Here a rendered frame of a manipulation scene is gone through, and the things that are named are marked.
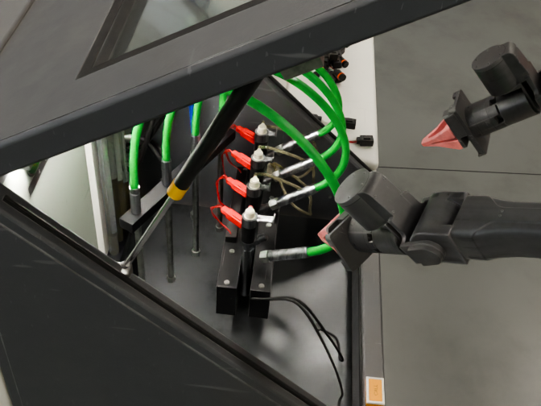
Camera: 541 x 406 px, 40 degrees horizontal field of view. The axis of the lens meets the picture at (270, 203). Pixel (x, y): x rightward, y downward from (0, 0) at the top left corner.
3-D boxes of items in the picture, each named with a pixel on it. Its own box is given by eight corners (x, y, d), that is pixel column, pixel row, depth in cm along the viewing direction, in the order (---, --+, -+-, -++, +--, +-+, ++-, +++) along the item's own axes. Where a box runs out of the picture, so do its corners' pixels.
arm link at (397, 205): (448, 265, 87) (472, 209, 91) (385, 205, 83) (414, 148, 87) (380, 271, 97) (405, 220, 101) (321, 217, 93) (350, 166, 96)
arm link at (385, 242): (419, 264, 93) (441, 229, 95) (385, 231, 91) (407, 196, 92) (386, 262, 99) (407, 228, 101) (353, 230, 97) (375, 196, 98)
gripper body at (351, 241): (321, 236, 102) (351, 237, 95) (368, 192, 106) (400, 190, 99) (345, 271, 104) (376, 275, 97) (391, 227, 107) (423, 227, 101)
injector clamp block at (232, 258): (266, 341, 144) (270, 291, 133) (215, 336, 144) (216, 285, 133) (278, 220, 169) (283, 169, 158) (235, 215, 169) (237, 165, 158)
